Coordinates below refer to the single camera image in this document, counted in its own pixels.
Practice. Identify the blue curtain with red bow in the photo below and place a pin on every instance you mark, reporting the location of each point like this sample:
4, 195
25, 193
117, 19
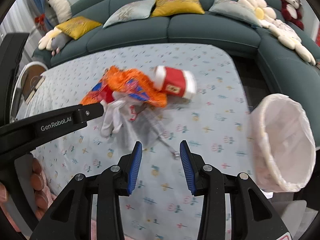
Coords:
41, 19

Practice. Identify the yellow cushion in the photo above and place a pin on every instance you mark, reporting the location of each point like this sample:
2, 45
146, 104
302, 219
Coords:
172, 7
77, 27

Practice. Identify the white lined trash bin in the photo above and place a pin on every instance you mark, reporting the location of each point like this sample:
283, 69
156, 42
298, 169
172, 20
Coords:
284, 149

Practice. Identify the round white side table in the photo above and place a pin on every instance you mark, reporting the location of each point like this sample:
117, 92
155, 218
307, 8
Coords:
27, 79

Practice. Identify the yellow cushion centre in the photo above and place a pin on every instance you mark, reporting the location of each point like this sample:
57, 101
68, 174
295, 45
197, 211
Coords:
172, 7

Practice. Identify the grey green cushion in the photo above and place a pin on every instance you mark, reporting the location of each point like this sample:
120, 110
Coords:
138, 10
235, 10

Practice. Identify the daisy flower pillow lower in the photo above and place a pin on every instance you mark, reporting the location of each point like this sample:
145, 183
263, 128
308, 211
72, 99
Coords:
290, 39

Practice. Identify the orange plastic snack wrapper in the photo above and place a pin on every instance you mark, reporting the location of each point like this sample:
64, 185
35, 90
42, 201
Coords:
131, 82

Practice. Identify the grey green cushion left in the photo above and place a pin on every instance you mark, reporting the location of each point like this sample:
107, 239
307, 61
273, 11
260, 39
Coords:
138, 10

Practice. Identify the dark green sectional sofa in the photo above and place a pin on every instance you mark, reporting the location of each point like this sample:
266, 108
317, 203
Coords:
283, 70

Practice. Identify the book on side table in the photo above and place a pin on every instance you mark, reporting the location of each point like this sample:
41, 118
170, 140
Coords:
34, 89

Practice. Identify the grey mouse plush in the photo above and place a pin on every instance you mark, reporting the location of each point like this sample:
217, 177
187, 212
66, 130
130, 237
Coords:
59, 42

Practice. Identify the white alpaca plush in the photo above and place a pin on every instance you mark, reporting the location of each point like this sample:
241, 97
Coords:
62, 8

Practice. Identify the daisy flower pillow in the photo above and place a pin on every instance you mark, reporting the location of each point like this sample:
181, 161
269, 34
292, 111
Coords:
290, 39
265, 14

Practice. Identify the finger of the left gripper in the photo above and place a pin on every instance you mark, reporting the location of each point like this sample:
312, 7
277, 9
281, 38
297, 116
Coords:
89, 112

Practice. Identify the white glove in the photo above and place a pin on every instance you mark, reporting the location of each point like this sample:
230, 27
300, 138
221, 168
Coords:
115, 117

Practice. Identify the red white paper cup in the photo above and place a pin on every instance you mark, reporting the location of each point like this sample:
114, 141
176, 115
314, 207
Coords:
177, 82

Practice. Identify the red white teddy bear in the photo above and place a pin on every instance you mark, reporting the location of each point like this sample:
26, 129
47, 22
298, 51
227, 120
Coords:
291, 11

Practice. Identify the yellow cushion left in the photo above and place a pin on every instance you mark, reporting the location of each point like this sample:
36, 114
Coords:
77, 27

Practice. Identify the daisy flower pillow upper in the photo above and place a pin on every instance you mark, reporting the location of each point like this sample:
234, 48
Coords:
265, 14

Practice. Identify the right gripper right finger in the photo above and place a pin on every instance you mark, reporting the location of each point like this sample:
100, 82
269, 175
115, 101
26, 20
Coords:
252, 215

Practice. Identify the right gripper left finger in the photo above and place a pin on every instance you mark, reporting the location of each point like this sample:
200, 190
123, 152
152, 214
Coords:
69, 216

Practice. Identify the grey green cushion right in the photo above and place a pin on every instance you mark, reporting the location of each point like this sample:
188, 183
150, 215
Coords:
235, 10

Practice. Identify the person's left hand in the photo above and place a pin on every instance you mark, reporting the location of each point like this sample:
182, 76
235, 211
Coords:
38, 184

